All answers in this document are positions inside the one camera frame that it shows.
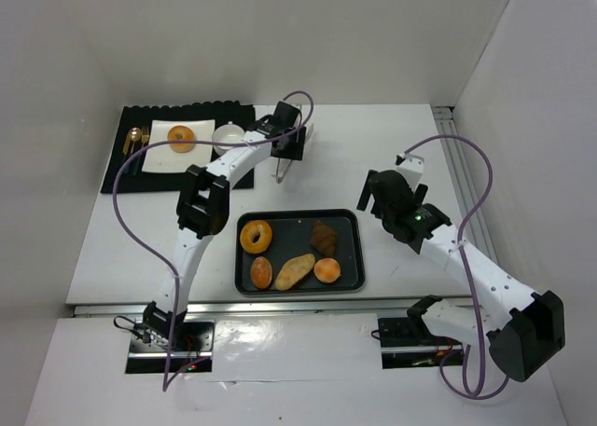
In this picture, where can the dark brown croissant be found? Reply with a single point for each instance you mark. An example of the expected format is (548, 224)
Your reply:
(324, 239)

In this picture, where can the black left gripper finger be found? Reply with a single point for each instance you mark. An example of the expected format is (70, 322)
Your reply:
(281, 150)
(294, 147)

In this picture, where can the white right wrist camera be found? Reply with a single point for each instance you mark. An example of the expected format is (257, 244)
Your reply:
(411, 167)

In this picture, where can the white cup with handle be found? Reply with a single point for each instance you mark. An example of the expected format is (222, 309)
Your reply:
(226, 135)

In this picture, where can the orange donut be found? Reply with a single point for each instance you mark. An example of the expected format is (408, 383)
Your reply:
(181, 137)
(256, 237)

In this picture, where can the black baking tray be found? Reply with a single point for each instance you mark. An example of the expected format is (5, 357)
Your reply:
(291, 237)

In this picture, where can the white square plate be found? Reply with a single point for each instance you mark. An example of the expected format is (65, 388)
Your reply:
(163, 159)

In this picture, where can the gold spoon green handle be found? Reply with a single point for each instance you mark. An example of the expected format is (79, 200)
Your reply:
(133, 136)

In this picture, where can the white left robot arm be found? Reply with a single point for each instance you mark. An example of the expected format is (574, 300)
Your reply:
(203, 210)

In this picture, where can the aluminium rail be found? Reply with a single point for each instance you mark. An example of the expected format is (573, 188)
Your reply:
(261, 307)
(467, 195)

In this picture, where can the aluminium rail right side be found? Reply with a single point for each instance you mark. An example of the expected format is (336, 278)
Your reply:
(467, 195)

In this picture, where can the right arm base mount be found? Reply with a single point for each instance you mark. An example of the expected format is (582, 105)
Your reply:
(401, 348)

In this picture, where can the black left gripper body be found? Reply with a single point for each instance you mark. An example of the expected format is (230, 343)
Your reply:
(293, 146)

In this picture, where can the round light bun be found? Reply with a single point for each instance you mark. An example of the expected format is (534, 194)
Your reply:
(327, 270)

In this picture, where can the aluminium rail front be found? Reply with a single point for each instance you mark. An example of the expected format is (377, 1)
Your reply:
(261, 307)

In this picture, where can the long tan bread roll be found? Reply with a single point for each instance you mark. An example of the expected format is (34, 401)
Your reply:
(293, 271)

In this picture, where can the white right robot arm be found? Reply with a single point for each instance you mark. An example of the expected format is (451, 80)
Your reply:
(524, 328)

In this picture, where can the orange oval bun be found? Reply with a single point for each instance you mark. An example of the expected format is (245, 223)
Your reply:
(261, 273)

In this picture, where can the metal tongs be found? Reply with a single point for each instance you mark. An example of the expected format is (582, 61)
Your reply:
(284, 165)

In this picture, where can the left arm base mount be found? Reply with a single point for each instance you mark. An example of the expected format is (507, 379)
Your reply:
(191, 353)

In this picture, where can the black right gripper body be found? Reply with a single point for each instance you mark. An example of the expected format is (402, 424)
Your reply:
(379, 189)

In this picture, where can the gold fork green handle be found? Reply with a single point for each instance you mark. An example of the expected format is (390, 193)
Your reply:
(145, 136)

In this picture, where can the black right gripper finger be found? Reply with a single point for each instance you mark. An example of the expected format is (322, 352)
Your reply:
(365, 195)
(379, 207)

